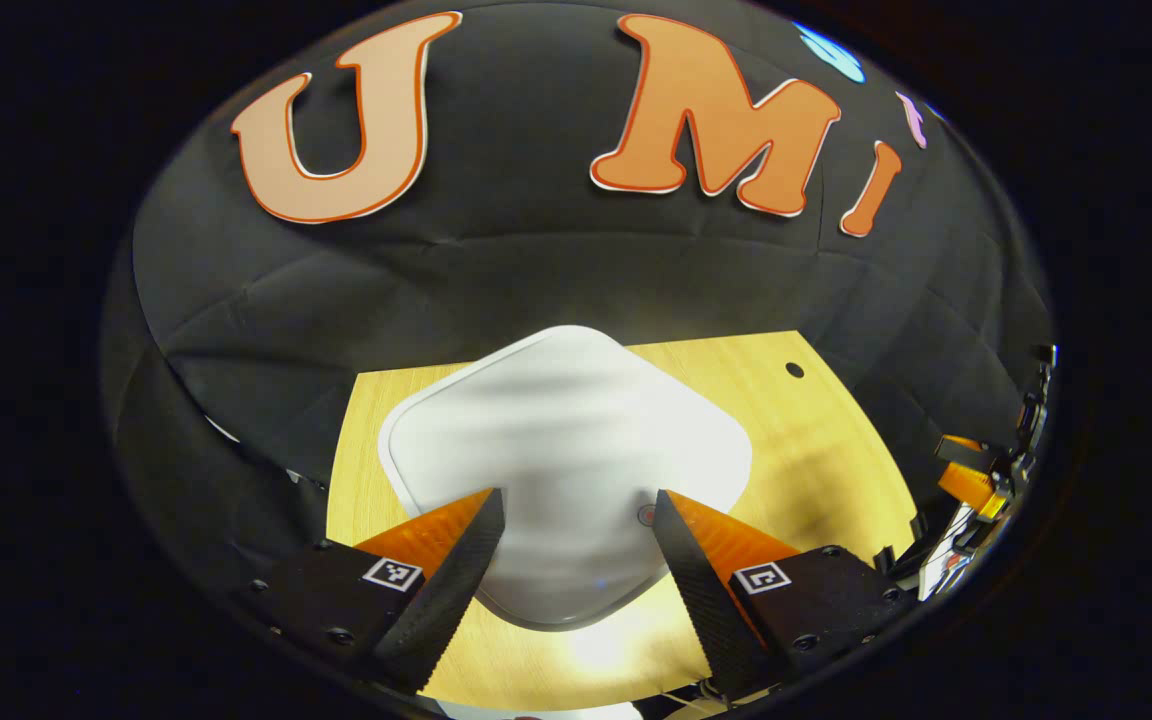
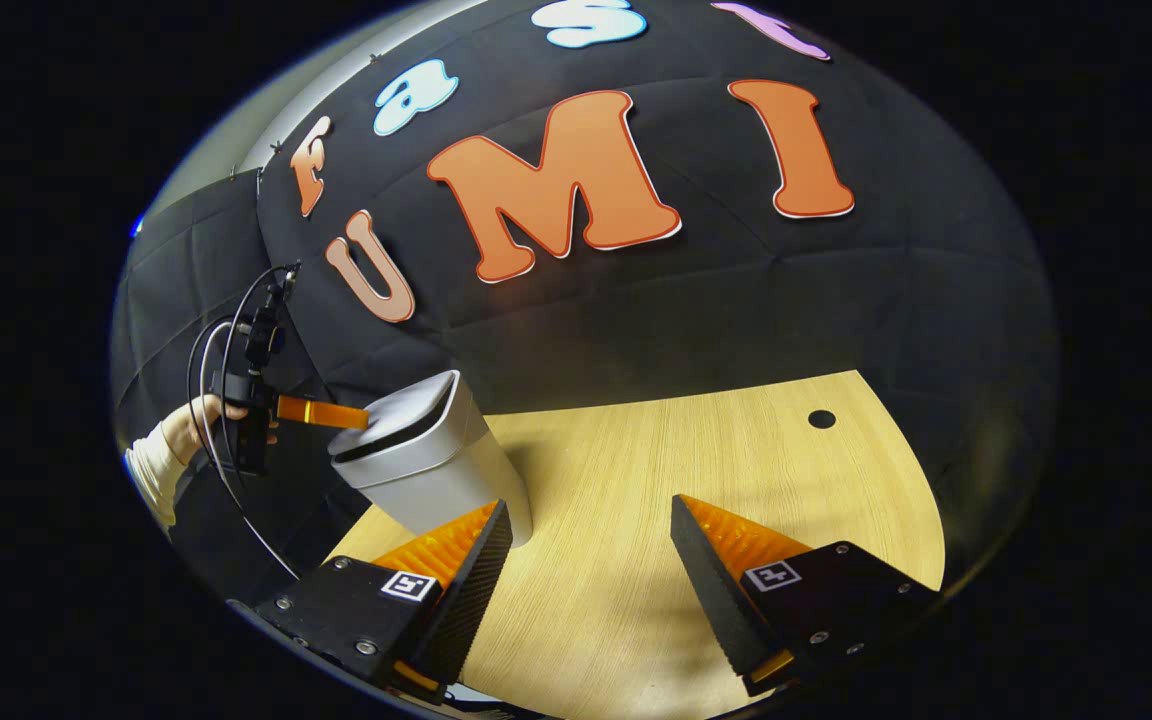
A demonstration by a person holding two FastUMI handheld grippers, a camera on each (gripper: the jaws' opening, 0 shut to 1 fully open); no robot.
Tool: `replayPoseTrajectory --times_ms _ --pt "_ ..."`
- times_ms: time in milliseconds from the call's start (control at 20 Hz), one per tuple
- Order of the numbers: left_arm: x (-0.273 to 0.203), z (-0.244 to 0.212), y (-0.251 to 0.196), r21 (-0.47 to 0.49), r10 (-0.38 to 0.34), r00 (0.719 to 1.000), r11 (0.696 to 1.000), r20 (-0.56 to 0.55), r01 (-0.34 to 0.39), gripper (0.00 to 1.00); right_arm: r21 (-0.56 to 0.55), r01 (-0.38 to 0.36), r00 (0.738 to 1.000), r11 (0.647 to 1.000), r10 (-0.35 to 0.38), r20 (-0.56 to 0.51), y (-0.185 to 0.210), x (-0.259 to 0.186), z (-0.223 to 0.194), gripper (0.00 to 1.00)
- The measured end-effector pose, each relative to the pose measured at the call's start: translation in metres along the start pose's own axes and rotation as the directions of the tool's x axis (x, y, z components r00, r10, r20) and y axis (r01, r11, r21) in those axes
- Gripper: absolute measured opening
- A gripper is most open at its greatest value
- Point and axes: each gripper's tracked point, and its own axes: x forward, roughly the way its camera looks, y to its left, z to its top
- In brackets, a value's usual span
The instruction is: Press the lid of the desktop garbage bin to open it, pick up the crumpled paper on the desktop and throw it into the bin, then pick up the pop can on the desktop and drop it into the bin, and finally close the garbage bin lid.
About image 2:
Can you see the black backdrop cloth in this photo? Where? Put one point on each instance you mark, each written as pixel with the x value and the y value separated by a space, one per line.
pixel 686 300

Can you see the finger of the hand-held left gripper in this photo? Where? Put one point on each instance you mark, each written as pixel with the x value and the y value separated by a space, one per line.
pixel 321 411

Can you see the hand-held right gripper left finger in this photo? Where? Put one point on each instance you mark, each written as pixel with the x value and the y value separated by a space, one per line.
pixel 471 600

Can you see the white desktop garbage bin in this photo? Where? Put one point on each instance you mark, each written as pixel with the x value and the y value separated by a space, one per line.
pixel 436 470

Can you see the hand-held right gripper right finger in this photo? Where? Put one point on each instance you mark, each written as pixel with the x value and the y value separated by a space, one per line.
pixel 711 590

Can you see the wooden desktop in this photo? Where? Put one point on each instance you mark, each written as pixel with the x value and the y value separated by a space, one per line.
pixel 636 480

